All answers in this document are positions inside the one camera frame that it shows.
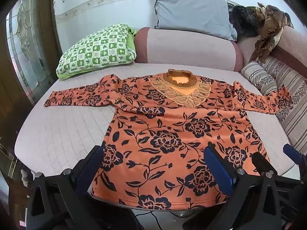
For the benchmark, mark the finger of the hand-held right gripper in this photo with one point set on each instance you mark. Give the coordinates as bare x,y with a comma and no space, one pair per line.
291,152
261,164

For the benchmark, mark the grey pillow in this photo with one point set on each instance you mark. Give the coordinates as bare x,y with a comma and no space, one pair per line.
191,12

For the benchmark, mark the green white patterned pillow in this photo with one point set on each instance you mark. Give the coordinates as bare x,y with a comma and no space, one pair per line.
96,50

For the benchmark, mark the black furry cloth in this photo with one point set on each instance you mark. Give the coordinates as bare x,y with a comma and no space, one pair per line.
243,21

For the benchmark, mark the large striped floral pillow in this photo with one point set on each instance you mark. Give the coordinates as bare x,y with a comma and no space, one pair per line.
295,95

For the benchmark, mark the wooden door with patterned glass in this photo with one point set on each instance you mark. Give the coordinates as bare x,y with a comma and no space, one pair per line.
26,60

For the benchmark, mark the striped floral roll pillow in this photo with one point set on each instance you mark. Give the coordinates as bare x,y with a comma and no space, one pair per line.
257,76

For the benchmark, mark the brown crumpled cloth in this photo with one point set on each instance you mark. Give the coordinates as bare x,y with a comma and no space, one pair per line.
268,28

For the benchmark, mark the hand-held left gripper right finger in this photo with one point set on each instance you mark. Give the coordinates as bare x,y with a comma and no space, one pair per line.
217,167

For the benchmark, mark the pink bolster cushion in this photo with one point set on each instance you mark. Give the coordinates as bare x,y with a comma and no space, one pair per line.
187,48

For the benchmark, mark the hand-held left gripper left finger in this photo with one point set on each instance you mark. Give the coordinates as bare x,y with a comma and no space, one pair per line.
92,165

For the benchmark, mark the pink sofa armrest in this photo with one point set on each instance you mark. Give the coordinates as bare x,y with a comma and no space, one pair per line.
293,44

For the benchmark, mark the orange black floral blouse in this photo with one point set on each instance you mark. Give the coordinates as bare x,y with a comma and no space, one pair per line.
168,134

